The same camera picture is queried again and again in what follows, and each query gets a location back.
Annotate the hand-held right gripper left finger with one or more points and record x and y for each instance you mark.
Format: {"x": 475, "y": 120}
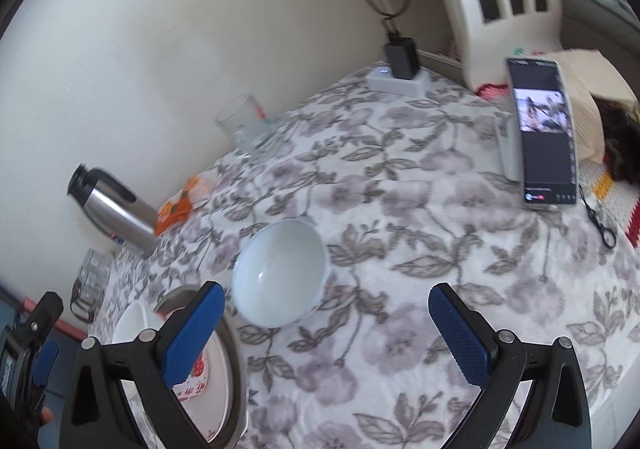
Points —
{"x": 195, "y": 329}

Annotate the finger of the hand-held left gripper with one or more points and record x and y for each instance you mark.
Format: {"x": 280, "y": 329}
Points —
{"x": 45, "y": 359}

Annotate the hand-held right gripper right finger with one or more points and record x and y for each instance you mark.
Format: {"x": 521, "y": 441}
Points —
{"x": 457, "y": 329}

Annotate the white bowl with blue print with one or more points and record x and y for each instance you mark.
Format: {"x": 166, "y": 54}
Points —
{"x": 135, "y": 324}

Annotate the stainless steel basin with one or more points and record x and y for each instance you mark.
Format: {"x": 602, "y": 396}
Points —
{"x": 235, "y": 379}

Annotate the pale blue bowl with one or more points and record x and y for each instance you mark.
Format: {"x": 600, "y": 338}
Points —
{"x": 280, "y": 269}

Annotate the small clear drinking glass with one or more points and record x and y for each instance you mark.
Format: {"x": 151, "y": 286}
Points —
{"x": 95, "y": 266}

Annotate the orange snack packet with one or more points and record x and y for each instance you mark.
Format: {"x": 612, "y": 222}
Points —
{"x": 197, "y": 189}
{"x": 170, "y": 219}

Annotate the stainless steel thermos jug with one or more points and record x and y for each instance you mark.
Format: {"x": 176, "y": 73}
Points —
{"x": 115, "y": 211}

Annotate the white phone stand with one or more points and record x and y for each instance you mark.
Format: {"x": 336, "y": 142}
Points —
{"x": 510, "y": 149}

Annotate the smartphone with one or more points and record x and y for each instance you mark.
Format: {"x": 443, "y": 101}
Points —
{"x": 545, "y": 154}

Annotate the colourful knitted blanket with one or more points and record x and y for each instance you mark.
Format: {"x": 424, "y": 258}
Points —
{"x": 620, "y": 199}

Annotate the clear glass mug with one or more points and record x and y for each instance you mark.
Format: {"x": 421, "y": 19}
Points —
{"x": 240, "y": 124}

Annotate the dark furry cloth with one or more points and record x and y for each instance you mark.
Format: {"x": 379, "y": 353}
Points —
{"x": 622, "y": 139}

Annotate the white power strip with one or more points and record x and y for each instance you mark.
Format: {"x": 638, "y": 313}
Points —
{"x": 382, "y": 81}

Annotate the cream pillow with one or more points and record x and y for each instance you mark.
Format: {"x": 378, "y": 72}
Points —
{"x": 585, "y": 89}

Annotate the black charger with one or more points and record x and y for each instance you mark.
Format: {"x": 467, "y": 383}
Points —
{"x": 402, "y": 59}

